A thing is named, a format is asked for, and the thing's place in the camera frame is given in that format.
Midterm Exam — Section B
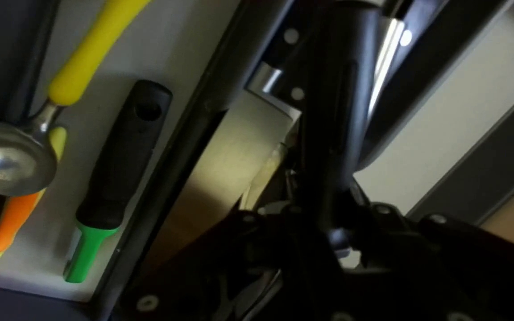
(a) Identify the black handled sharpening steel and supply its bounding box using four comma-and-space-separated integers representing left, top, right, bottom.
300, 0, 381, 247

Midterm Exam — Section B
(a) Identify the grey cutlery tray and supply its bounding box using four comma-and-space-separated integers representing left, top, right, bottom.
0, 0, 514, 321

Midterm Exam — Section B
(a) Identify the black riveted knife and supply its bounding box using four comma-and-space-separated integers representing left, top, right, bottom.
247, 8, 315, 120

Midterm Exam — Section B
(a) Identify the black green handled tool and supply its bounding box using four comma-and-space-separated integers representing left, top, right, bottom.
65, 79, 174, 283

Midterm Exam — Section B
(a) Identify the black handled knife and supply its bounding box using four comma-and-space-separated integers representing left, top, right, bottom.
368, 15, 406, 115

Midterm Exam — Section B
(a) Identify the yellow handled ice cream scoop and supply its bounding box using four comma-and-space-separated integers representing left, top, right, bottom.
0, 0, 152, 195

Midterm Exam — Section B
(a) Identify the orange handled tool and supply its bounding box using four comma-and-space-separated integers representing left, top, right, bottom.
0, 124, 70, 321

